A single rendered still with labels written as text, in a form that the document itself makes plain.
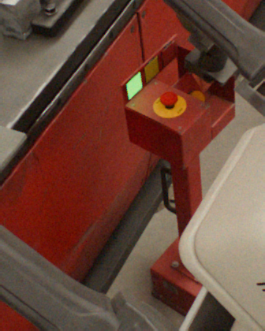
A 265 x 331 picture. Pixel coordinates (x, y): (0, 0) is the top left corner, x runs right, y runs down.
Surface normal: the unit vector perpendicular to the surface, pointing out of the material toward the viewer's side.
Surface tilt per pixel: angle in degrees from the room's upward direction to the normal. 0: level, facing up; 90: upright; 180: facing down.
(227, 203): 42
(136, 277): 0
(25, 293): 54
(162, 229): 0
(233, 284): 90
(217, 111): 0
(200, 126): 90
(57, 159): 90
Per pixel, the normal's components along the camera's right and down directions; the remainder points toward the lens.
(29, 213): 0.88, 0.28
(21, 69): -0.11, -0.67
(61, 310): 0.12, 0.18
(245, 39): -0.33, -0.08
